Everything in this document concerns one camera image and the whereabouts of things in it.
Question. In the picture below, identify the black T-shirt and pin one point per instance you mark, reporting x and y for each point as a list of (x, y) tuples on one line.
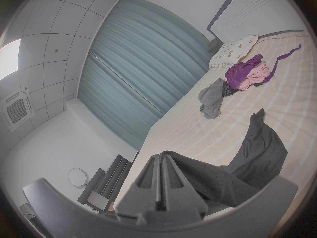
[(257, 152)]

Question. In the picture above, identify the round white mirror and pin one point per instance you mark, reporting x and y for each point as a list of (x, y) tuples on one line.
[(78, 177)]

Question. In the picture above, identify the ceiling light panel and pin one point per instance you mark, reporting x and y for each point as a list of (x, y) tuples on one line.
[(10, 58)]

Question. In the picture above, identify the grey garment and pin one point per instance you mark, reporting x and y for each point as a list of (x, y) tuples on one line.
[(210, 100)]

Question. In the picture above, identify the pink garment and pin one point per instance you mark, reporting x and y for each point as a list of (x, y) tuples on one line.
[(255, 77)]

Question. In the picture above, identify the black shiny garment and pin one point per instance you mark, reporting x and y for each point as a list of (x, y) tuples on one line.
[(227, 90)]

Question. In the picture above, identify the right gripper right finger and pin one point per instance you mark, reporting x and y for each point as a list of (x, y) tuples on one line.
[(183, 202)]

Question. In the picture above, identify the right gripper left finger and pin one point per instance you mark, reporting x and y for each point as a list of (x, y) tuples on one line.
[(138, 199)]

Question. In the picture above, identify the dark desk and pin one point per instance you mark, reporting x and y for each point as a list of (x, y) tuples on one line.
[(91, 185)]

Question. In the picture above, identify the grey bedside table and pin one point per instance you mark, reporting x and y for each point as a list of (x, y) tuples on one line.
[(214, 46)]

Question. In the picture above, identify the white printed pillow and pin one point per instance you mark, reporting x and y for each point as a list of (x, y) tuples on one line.
[(235, 49)]

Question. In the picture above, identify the ceiling air conditioner vent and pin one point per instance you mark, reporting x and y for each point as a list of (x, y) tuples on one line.
[(17, 109)]

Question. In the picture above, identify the bed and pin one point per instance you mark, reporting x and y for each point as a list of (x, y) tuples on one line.
[(223, 137)]

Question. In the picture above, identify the purple garment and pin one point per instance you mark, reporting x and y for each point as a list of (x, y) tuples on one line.
[(240, 71)]

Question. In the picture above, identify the blue-green curtain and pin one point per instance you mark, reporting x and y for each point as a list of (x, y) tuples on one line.
[(116, 100), (153, 48)]

